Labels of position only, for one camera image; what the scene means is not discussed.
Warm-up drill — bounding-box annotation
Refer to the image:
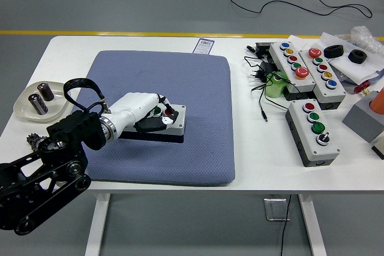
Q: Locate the blue-grey textured mat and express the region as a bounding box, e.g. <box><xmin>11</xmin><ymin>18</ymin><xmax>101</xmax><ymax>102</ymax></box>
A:
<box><xmin>85</xmin><ymin>50</ymin><xmax>236</xmax><ymax>187</ymax></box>

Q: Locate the clear bubble wrap bag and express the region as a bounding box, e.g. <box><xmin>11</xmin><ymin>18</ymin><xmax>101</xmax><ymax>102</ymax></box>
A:
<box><xmin>349</xmin><ymin>25</ymin><xmax>384</xmax><ymax>56</ymax></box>

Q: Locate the grey rectangular block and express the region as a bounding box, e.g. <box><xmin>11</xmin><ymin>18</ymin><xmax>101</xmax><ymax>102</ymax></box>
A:
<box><xmin>341</xmin><ymin>90</ymin><xmax>384</xmax><ymax>144</ymax></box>

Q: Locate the metal bracket under table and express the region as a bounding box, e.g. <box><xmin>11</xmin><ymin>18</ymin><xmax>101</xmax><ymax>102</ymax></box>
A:
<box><xmin>263</xmin><ymin>197</ymin><xmax>291</xmax><ymax>222</ymax></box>

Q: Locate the dark cylindrical capacitor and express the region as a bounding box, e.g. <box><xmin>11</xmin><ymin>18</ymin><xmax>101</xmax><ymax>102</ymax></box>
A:
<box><xmin>37</xmin><ymin>82</ymin><xmax>55</xmax><ymax>102</ymax></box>
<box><xmin>28</xmin><ymin>93</ymin><xmax>49</xmax><ymax>115</ymax></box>

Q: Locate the white table leg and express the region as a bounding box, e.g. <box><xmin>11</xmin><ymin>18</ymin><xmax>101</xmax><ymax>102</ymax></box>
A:
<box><xmin>298</xmin><ymin>193</ymin><xmax>327</xmax><ymax>256</ymax></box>
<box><xmin>85</xmin><ymin>192</ymin><xmax>111</xmax><ymax>256</ymax></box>

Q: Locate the black hanging cable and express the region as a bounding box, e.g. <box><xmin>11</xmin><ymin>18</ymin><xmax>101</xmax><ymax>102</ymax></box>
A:
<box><xmin>278</xmin><ymin>193</ymin><xmax>292</xmax><ymax>256</ymax></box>

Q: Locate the black power adapter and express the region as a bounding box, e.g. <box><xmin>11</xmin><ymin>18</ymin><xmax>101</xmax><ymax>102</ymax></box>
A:
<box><xmin>248</xmin><ymin>61</ymin><xmax>275</xmax><ymax>83</ymax></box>

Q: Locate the beige shallow dish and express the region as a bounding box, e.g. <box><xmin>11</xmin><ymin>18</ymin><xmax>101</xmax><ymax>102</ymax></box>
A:
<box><xmin>14</xmin><ymin>80</ymin><xmax>73</xmax><ymax>124</ymax></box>

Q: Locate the black adapter cord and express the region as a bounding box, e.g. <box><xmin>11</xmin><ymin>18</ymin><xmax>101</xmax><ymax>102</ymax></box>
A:
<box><xmin>243</xmin><ymin>55</ymin><xmax>302</xmax><ymax>124</ymax></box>

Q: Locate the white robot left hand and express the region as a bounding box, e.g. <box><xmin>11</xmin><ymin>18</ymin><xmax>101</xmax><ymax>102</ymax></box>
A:
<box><xmin>110</xmin><ymin>92</ymin><xmax>180</xmax><ymax>138</ymax></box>

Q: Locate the white foam sheet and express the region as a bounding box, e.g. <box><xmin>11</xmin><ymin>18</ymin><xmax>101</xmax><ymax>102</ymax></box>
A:
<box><xmin>317</xmin><ymin>32</ymin><xmax>384</xmax><ymax>83</ymax></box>

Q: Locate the red knob part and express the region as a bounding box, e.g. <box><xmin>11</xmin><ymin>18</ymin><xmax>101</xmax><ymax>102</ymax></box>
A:
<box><xmin>353</xmin><ymin>80</ymin><xmax>373</xmax><ymax>95</ymax></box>

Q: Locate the green plastic cylinder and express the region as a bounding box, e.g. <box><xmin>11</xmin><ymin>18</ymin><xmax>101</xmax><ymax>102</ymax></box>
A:
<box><xmin>263</xmin><ymin>71</ymin><xmax>289</xmax><ymax>99</ymax></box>

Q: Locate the grey four-button control box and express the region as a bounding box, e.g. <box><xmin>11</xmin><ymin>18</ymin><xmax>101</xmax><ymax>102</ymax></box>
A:
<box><xmin>119</xmin><ymin>104</ymin><xmax>187</xmax><ymax>144</ymax></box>

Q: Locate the black metal gear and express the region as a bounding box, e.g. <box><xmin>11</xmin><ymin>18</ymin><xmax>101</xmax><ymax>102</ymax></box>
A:
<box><xmin>25</xmin><ymin>134</ymin><xmax>46</xmax><ymax>152</ymax></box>

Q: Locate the small black electronic device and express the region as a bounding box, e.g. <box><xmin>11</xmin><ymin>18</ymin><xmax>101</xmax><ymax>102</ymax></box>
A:
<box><xmin>246</xmin><ymin>42</ymin><xmax>274</xmax><ymax>59</ymax></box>

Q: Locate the white box with black edge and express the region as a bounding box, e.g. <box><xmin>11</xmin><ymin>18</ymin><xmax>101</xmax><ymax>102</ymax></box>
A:
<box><xmin>371</xmin><ymin>131</ymin><xmax>384</xmax><ymax>160</ymax></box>

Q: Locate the yellow floor tape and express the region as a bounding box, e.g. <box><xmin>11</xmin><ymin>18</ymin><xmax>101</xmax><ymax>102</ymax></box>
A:
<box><xmin>0</xmin><ymin>29</ymin><xmax>322</xmax><ymax>40</ymax></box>

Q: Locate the clear bag with blue trim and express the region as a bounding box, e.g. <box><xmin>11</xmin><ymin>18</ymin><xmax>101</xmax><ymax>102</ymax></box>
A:
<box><xmin>341</xmin><ymin>67</ymin><xmax>384</xmax><ymax>85</ymax></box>

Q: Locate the grey five-button control box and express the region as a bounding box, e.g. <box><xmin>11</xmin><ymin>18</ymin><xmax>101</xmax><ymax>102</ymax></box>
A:
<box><xmin>268</xmin><ymin>41</ymin><xmax>316</xmax><ymax>101</ymax></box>
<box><xmin>298</xmin><ymin>46</ymin><xmax>347</xmax><ymax>110</ymax></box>

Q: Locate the purple label card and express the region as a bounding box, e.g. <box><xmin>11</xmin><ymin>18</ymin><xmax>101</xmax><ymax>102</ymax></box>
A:
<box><xmin>193</xmin><ymin>38</ymin><xmax>215</xmax><ymax>56</ymax></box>

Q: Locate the orange cylinder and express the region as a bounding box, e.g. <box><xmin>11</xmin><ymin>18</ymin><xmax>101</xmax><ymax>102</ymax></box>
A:
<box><xmin>368</xmin><ymin>86</ymin><xmax>384</xmax><ymax>113</ymax></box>

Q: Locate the black foam wheel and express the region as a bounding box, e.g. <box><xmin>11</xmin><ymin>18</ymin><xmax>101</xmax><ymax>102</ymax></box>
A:
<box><xmin>347</xmin><ymin>49</ymin><xmax>368</xmax><ymax>65</ymax></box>
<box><xmin>323</xmin><ymin>44</ymin><xmax>345</xmax><ymax>59</ymax></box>

